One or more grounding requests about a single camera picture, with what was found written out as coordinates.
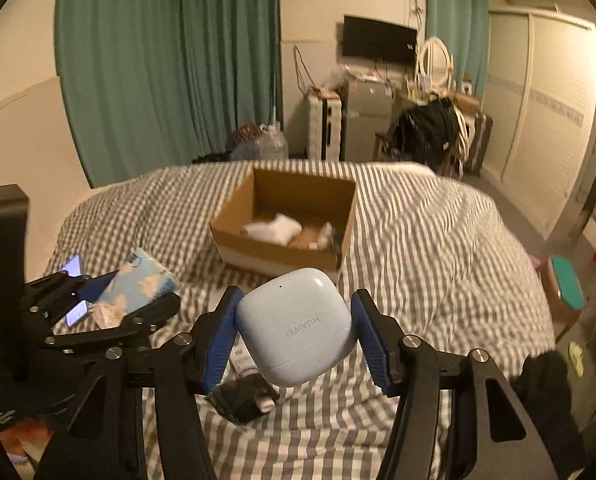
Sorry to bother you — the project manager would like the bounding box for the grey cabinet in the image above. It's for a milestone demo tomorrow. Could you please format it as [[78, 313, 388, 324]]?
[[341, 72, 395, 162]]

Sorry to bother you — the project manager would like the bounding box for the white suitcase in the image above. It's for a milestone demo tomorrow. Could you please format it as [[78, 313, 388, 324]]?
[[306, 89, 343, 162]]

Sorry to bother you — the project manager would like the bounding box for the white cloth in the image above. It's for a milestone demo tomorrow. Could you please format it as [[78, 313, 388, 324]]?
[[242, 213, 303, 246]]

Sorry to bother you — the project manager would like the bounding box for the wall television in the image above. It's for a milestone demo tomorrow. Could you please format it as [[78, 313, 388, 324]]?
[[341, 15, 419, 66]]

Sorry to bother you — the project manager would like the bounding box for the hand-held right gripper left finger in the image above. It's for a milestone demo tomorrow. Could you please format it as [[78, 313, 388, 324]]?
[[33, 286, 244, 480]]

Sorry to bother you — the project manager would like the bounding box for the wide green curtain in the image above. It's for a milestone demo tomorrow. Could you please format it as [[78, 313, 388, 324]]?
[[54, 0, 284, 189]]

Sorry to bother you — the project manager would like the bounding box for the small pale packet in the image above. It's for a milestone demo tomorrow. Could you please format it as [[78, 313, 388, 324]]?
[[302, 221, 347, 254]]

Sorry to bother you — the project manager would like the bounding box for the small white tube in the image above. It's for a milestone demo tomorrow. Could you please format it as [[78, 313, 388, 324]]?
[[230, 344, 259, 378]]

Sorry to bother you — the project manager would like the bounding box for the smartphone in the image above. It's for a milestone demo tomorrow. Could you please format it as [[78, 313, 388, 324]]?
[[58, 254, 91, 328]]

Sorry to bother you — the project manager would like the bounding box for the blue cloud-print tissue packet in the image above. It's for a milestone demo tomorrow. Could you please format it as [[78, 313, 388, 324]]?
[[90, 247, 180, 328]]

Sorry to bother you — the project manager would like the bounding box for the dark cloth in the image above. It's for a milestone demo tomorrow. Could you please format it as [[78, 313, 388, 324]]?
[[509, 352, 587, 467]]

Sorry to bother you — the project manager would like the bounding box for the light blue earbuds case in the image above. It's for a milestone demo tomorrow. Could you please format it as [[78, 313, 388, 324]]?
[[234, 268, 357, 387]]

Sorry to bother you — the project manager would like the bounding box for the green-topped stool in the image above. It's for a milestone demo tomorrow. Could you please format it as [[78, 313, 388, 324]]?
[[539, 255, 587, 337]]

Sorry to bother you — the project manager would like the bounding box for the brown suitcase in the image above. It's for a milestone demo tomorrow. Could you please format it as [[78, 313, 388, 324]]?
[[465, 110, 494, 177]]

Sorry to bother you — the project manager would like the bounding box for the cardboard box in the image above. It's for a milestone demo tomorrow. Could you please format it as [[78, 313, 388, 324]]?
[[209, 166, 357, 282]]

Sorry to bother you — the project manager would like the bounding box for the cream sliding-door wardrobe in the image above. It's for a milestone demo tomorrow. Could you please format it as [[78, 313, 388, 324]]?
[[480, 6, 596, 242]]

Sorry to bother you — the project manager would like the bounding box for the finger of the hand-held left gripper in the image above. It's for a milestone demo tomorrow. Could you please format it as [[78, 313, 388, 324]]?
[[22, 269, 121, 318], [44, 291, 182, 361]]

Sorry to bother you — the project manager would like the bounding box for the black clothes pile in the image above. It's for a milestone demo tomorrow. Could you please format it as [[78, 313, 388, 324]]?
[[384, 99, 467, 177]]

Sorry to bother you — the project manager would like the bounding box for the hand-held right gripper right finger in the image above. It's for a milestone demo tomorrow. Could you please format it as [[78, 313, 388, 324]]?
[[350, 288, 561, 480]]

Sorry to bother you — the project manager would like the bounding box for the narrow green curtain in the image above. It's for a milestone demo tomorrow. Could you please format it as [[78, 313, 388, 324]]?
[[424, 0, 490, 100]]

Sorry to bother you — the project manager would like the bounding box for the grey striped blanket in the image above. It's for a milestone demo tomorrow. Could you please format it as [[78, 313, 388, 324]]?
[[53, 160, 557, 480]]

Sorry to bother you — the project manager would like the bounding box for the clear water jug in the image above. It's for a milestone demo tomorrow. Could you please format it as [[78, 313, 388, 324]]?
[[258, 122, 289, 161]]

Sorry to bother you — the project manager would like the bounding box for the black crumpled packet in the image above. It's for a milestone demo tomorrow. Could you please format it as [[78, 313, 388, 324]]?
[[209, 377, 280, 424]]

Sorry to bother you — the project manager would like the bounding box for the round white mirror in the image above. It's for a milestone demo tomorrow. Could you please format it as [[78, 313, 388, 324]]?
[[416, 36, 454, 97]]

